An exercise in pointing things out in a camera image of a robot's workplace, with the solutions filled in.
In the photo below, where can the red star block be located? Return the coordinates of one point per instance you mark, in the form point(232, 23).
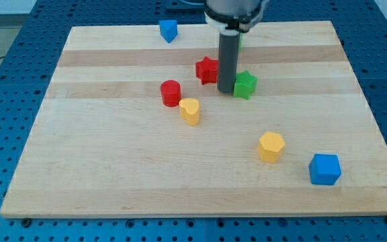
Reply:
point(207, 70)

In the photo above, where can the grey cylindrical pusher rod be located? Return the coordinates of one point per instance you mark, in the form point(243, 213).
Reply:
point(228, 52)

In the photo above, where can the grey robot arm flange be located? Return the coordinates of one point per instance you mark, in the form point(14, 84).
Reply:
point(231, 17)

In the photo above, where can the green star block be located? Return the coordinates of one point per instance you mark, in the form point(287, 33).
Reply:
point(245, 85)

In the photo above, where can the yellow heart block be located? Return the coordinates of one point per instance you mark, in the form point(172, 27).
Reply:
point(189, 109)

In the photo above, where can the red cylinder block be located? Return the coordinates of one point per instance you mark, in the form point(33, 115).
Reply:
point(170, 93)

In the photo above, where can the wooden board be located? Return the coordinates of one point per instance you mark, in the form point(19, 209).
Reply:
point(103, 144)

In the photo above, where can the yellow hexagon block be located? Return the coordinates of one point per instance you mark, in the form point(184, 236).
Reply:
point(270, 147)

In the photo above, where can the blue triangle block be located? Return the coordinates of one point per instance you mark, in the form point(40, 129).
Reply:
point(168, 29)

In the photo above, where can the green block behind rod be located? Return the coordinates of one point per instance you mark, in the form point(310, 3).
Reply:
point(240, 42)

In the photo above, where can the blue cube block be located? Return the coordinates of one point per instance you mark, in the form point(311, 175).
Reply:
point(324, 169)

